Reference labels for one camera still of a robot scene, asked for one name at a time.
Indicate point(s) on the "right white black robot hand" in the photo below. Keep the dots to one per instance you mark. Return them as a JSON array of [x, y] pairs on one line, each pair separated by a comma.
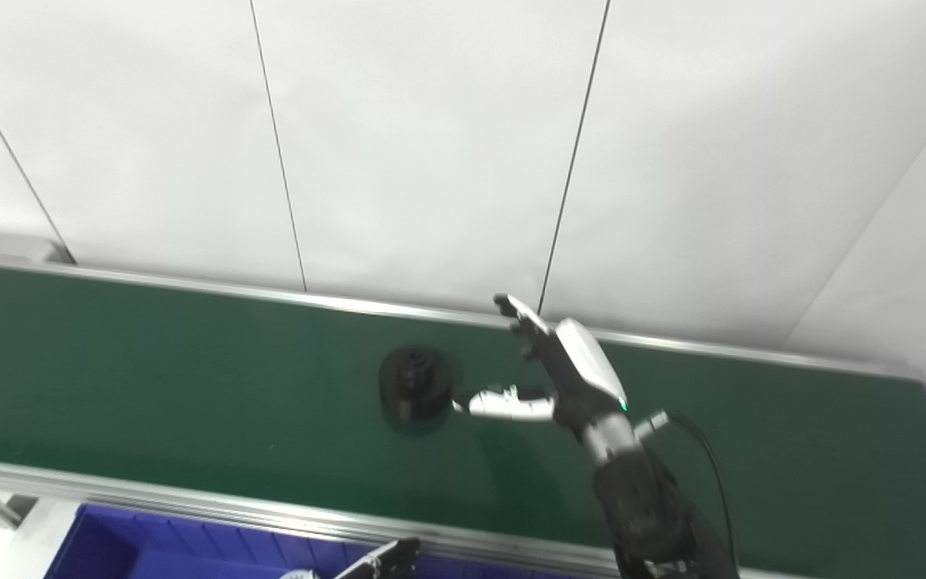
[[579, 378]]

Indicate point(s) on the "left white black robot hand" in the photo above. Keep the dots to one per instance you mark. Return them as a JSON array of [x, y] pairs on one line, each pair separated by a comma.
[[391, 561]]

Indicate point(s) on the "black round flanged part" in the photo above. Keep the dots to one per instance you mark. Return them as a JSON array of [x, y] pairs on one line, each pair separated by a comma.
[[415, 386]]

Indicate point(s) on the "blue bin with black parts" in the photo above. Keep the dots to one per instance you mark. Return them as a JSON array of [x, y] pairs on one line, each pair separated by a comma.
[[479, 569]]

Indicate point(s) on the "blue bin with white rings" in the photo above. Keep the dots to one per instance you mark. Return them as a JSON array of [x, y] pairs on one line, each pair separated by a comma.
[[190, 547]]

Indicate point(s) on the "green conveyor belt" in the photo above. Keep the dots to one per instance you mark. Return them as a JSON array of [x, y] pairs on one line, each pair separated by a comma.
[[190, 503], [190, 386]]

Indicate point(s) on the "grey conveyor end housing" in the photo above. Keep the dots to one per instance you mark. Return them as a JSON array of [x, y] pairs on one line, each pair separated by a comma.
[[5, 245]]

